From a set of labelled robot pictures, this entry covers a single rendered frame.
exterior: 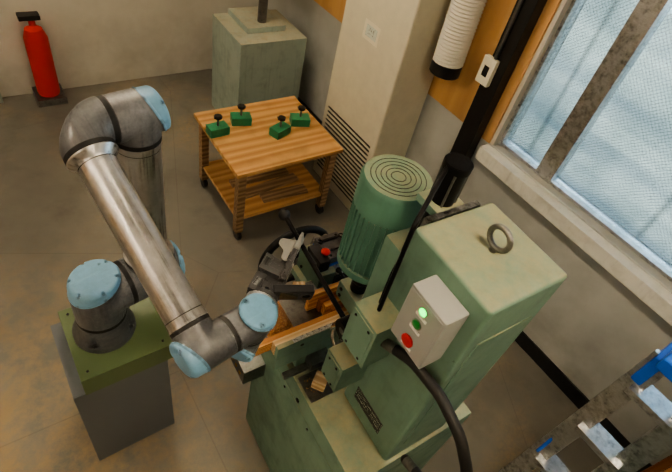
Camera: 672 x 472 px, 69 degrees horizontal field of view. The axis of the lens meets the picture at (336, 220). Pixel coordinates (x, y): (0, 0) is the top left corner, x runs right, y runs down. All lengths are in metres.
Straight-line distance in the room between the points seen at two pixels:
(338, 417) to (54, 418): 1.32
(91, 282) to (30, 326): 1.11
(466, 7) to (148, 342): 1.88
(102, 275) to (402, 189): 0.94
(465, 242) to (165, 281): 0.62
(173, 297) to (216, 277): 1.65
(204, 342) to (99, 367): 0.73
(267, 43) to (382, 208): 2.37
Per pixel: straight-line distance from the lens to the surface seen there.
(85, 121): 1.21
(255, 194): 2.90
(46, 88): 3.94
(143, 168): 1.34
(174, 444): 2.31
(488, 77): 2.43
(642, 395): 1.75
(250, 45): 3.29
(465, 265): 0.94
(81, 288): 1.61
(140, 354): 1.76
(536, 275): 1.00
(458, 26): 2.44
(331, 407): 1.51
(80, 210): 3.13
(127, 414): 2.08
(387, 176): 1.14
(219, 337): 1.08
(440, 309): 0.90
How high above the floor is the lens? 2.16
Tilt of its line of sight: 44 degrees down
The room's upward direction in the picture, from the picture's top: 15 degrees clockwise
